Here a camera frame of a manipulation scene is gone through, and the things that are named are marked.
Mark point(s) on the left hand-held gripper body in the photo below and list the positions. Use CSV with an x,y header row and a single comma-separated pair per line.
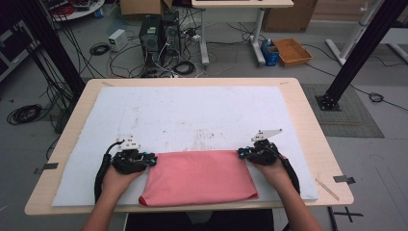
x,y
128,159

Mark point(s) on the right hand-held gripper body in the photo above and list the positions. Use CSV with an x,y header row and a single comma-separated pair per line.
x,y
265,150

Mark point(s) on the pink tank top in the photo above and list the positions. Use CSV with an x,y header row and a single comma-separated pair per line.
x,y
198,178

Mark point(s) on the person's right hand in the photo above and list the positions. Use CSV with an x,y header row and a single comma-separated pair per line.
x,y
272,173

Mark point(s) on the person's left hand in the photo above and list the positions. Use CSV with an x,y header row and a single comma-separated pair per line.
x,y
118,183

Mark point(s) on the light wooden table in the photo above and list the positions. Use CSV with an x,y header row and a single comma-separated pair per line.
x,y
316,128

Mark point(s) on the white table mat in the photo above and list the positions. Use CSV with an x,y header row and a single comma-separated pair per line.
x,y
179,109

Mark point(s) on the person's dark trousers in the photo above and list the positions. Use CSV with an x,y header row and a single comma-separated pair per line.
x,y
237,223

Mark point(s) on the thin wooden stick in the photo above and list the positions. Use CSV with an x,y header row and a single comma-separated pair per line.
x,y
327,189

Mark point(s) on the grey tape piece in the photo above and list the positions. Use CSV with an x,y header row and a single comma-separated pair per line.
x,y
48,166
344,179

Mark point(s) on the grey floor mat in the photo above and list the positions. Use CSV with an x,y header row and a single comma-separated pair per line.
x,y
346,110

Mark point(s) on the blue container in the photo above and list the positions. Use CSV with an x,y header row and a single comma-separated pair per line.
x,y
270,53

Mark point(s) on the orange plastic basket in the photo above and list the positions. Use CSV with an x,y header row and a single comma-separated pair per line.
x,y
292,51

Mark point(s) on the black computer tower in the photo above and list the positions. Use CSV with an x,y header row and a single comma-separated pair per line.
x,y
149,38
171,32

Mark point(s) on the white power supply box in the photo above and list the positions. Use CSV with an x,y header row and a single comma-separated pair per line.
x,y
117,39

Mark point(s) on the large brown cardboard box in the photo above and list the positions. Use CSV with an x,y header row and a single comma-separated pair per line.
x,y
288,16

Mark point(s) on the white height-adjustable desk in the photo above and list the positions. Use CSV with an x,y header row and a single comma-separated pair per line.
x,y
243,4

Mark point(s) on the white metal stand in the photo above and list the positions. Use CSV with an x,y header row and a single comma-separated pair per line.
x,y
356,32

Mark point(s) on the round white table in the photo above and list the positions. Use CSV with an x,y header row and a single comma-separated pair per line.
x,y
77,9

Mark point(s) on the black metal frame post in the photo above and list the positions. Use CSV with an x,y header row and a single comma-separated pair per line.
x,y
362,51
54,45

